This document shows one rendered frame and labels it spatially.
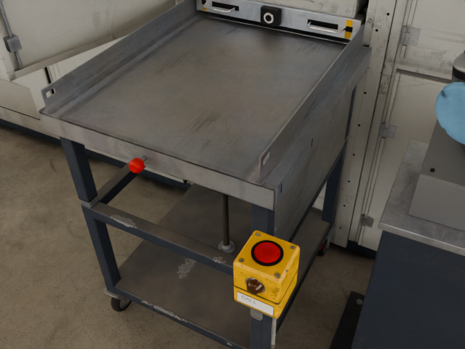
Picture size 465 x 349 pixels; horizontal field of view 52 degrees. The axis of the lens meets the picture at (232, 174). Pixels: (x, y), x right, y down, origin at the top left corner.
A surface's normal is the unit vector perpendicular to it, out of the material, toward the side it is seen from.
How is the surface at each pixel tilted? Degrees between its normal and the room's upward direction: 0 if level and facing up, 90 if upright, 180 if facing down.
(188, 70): 0
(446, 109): 98
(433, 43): 90
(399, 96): 90
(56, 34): 90
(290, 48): 0
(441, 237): 0
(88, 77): 90
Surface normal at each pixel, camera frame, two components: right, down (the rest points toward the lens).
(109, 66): 0.88, 0.29
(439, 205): -0.45, 0.58
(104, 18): 0.72, 0.43
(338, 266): -0.02, -0.76
